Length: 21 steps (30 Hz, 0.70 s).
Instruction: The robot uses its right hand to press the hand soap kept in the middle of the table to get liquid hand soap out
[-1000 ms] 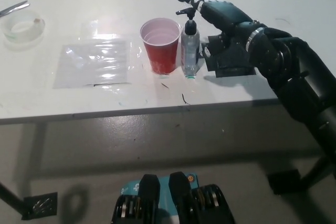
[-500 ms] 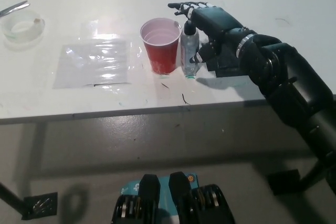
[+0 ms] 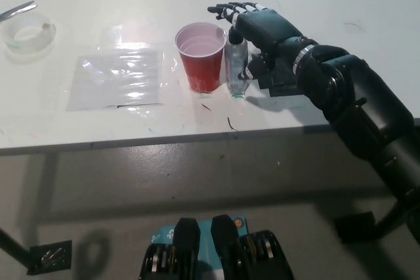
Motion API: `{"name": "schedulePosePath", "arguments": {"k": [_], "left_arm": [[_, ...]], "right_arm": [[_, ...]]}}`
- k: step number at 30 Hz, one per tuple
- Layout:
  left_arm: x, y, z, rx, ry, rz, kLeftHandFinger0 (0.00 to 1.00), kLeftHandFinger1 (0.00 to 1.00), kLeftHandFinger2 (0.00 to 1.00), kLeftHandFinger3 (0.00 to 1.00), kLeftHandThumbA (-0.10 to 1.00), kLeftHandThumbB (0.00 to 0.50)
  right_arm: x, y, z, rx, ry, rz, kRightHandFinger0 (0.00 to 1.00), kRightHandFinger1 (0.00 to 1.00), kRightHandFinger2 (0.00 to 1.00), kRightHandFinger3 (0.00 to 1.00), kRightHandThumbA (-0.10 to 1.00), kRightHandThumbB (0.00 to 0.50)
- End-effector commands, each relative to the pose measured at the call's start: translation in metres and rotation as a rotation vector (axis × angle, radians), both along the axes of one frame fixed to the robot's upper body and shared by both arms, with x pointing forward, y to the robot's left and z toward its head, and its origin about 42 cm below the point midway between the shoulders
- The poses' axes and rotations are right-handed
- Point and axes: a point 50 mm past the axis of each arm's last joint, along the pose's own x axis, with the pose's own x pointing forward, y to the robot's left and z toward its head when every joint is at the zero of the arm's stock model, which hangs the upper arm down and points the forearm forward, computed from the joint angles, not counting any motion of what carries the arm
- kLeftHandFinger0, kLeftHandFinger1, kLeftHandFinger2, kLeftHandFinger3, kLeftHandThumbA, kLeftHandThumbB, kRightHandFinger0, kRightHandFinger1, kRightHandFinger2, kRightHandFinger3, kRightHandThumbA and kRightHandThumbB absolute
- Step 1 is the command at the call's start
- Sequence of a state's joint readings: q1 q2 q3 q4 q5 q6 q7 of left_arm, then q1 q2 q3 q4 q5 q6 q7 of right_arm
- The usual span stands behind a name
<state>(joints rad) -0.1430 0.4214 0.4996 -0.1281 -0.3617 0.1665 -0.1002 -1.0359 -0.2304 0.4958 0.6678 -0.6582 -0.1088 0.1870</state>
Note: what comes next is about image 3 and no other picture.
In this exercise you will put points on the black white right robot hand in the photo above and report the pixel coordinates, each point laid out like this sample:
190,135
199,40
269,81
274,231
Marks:
265,27

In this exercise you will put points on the clear pump soap bottle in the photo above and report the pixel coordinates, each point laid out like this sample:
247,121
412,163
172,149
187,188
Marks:
234,63

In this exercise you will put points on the black teal robot torso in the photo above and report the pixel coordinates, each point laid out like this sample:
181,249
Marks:
226,244

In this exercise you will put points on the black tape square patch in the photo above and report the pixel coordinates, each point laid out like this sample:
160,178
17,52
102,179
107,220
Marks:
282,87

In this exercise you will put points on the red plastic cup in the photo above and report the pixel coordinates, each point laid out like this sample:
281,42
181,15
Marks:
201,70

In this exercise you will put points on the clear plastic sheet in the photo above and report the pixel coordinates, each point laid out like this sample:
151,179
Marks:
113,78

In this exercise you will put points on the black floor tape patch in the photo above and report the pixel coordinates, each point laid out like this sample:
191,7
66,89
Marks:
354,227
52,257

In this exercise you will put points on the clear tape roll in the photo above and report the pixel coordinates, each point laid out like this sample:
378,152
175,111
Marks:
31,46

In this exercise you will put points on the silver scissors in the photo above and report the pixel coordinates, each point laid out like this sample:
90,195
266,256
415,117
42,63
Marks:
18,9

